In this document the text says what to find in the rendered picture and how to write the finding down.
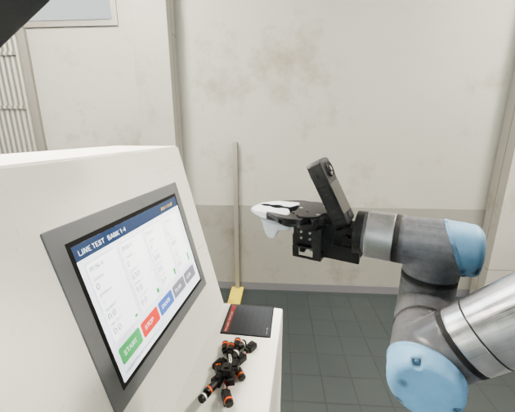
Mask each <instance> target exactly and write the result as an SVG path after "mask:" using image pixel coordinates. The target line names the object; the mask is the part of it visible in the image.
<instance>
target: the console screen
mask: <svg viewBox="0 0 515 412"><path fill-rule="evenodd" d="M40 238H41V240H42V242H43V245H44V248H45V249H46V251H47V255H48V257H49V259H50V261H51V264H52V266H53V269H54V271H55V273H56V276H57V279H58V280H59V282H60V286H61V288H62V290H63V292H64V295H65V297H66V300H67V302H68V304H69V307H70V310H71V311H72V313H73V316H74V318H75V321H76V323H77V325H78V328H79V331H80V333H81V335H82V337H83V340H84V342H85V344H86V347H87V349H88V352H89V354H90V356H91V358H92V361H93V364H94V366H95V368H96V371H97V373H98V375H99V377H100V380H101V382H102V385H103V387H104V389H105V392H106V395H107V396H108V398H109V401H110V404H111V406H112V408H113V411H114V412H124V410H125V408H126V407H127V405H128V403H129V402H130V400H131V399H132V398H133V396H134V395H135V393H136V392H137V389H138V388H139V387H140V386H141V384H142V382H143V381H144V379H145V378H146V376H147V374H148V373H149V372H150V370H151V368H152V367H153V365H154V364H155V362H156V361H157V360H158V358H159V356H160V354H161V353H162V351H163V350H164V348H165V347H166V346H167V344H168V342H169V341H170V339H171V337H172V336H173V335H174V333H175V332H176V330H177V328H178V327H179V325H180V324H181V322H182V321H183V319H184V318H185V316H186V314H187V313H188V311H189V310H190V309H191V307H192V306H193V304H194V302H195V300H196V299H197V297H198V296H199V295H200V293H201V292H202V290H203V289H204V286H205V285H206V284H207V283H206V280H205V278H204V273H203V270H202V267H201V264H200V261H199V257H198V254H197V251H196V248H195V243H194V241H193V238H192V234H191V232H190V227H189V224H188V221H187V219H186V214H185V211H184V208H183V205H182V202H181V197H180V195H179V192H178V189H177V184H176V182H174V183H171V184H168V185H166V186H163V187H160V188H158V189H156V190H152V191H150V192H148V193H145V194H143V195H139V196H137V197H135V198H132V199H129V200H127V201H124V202H122V203H120V204H116V205H114V206H111V207H109V208H106V209H103V210H101V211H99V212H96V213H93V214H90V215H88V216H86V217H82V218H79V219H78V220H75V221H73V222H69V223H67V224H64V225H63V226H58V227H57V228H54V229H52V230H49V231H46V232H43V233H42V234H40Z"/></svg>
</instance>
